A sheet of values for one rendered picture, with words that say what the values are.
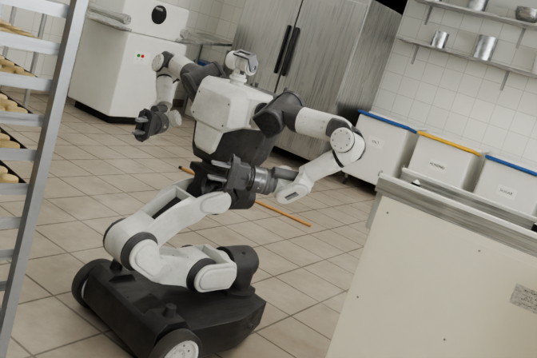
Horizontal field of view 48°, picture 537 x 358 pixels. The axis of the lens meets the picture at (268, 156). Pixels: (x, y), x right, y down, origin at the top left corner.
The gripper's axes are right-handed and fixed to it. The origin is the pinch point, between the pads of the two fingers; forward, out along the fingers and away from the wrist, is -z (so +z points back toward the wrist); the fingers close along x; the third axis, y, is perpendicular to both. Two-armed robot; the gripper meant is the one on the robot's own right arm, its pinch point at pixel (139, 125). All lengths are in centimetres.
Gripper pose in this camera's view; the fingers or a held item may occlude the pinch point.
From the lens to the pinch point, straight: 228.5
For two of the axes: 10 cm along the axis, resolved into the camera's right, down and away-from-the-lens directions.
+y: 9.3, 3.2, -1.8
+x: 2.9, -9.4, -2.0
